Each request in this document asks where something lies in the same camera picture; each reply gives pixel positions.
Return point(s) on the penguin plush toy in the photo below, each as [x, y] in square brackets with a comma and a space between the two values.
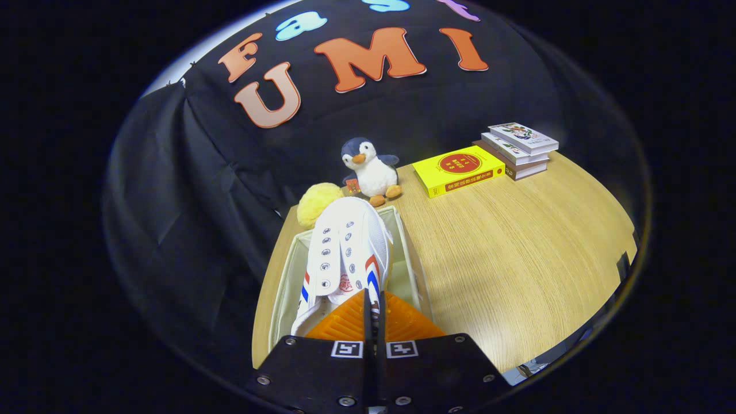
[374, 172]

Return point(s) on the black backdrop cloth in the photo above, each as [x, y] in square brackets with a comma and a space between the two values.
[190, 190]

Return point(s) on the white paperback book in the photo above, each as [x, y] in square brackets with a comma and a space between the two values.
[506, 148]

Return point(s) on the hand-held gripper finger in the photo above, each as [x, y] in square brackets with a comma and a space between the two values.
[368, 345]
[382, 345]

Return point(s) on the yellow plush ball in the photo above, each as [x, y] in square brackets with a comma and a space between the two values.
[319, 201]

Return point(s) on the brown cover book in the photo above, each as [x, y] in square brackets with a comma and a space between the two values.
[529, 171]

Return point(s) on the beige fabric storage box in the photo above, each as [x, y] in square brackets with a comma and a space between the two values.
[287, 287]

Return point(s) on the yellow book red circle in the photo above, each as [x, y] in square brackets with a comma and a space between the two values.
[460, 169]

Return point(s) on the white striped canvas shoe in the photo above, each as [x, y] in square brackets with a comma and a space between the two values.
[345, 241]

